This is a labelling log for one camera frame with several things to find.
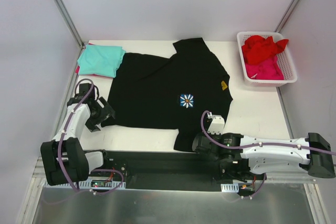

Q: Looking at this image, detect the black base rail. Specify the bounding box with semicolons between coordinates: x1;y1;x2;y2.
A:
50;151;289;192

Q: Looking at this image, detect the folded pink t-shirt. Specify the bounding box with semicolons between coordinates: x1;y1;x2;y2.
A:
77;45;116;78

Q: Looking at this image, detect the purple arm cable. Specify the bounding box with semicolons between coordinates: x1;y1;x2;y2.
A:
57;79;124;192
201;110;336;156

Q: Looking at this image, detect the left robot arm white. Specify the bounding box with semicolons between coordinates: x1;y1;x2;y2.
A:
40;78;115;186

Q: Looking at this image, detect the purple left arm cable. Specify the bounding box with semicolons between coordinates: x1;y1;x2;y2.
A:
57;79;124;192

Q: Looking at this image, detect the folded teal t-shirt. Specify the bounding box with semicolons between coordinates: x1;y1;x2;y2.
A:
76;44;126;78

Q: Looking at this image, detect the magenta t-shirt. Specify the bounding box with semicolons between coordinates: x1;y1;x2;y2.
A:
245;56;284;80

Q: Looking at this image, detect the white plastic basket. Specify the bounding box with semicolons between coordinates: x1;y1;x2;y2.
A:
237;31;297;87

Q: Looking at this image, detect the black t-shirt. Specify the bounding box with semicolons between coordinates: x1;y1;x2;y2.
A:
102;38;233;152

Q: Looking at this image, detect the red t-shirt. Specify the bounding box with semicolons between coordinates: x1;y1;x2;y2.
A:
242;35;289;65

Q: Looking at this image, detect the right aluminium frame post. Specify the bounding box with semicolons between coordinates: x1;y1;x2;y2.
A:
270;0;302;33

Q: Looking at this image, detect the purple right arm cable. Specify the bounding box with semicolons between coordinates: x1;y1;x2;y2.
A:
201;110;336;156

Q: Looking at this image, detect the left aluminium frame post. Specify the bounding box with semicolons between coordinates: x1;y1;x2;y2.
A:
54;0;85;49

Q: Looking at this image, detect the aluminium frame post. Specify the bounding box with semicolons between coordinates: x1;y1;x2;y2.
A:
270;0;302;33
54;0;85;49

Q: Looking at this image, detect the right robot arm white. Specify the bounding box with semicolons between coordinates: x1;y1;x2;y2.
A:
192;133;335;180

